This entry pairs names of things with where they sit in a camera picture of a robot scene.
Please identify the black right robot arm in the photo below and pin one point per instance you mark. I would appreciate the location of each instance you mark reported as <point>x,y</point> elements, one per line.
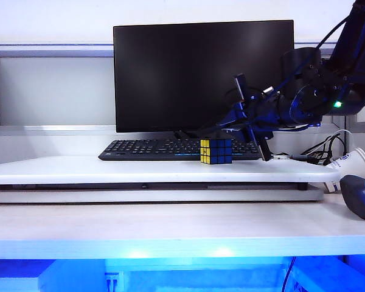
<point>353,45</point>

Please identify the black computer monitor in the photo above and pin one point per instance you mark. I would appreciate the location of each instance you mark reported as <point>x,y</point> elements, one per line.
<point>185,76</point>

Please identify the grey partition panel frame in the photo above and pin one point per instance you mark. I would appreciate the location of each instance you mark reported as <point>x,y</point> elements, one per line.
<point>48,91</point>

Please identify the Rubik's cube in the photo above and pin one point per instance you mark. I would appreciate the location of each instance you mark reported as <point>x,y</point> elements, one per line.
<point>216,152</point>

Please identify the white desk riser platform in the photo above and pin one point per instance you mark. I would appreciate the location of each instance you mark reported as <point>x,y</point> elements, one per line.
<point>140,173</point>

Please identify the grey blue computer mouse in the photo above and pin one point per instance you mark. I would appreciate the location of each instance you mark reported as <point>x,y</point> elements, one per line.
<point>357,197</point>

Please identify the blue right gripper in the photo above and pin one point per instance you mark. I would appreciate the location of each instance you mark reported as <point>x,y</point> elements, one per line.
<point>269,112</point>

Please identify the black computer keyboard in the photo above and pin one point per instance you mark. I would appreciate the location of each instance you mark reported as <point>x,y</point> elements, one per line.
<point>146,150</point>

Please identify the white paper cup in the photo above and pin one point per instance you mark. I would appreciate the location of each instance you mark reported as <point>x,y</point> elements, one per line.
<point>349,165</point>

